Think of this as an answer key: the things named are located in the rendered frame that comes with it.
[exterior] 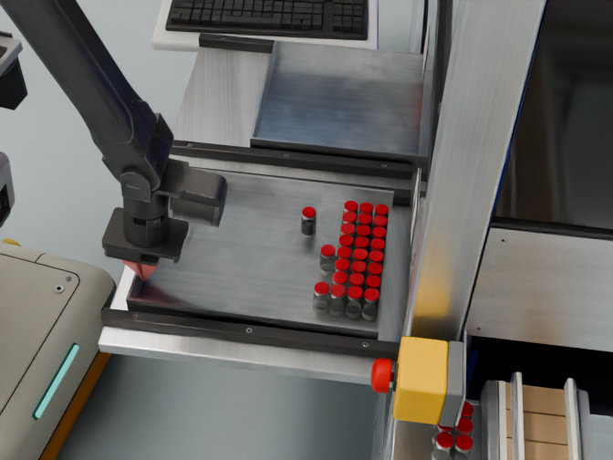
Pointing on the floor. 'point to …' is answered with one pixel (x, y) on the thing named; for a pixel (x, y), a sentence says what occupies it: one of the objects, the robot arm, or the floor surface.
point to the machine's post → (468, 162)
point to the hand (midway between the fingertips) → (145, 274)
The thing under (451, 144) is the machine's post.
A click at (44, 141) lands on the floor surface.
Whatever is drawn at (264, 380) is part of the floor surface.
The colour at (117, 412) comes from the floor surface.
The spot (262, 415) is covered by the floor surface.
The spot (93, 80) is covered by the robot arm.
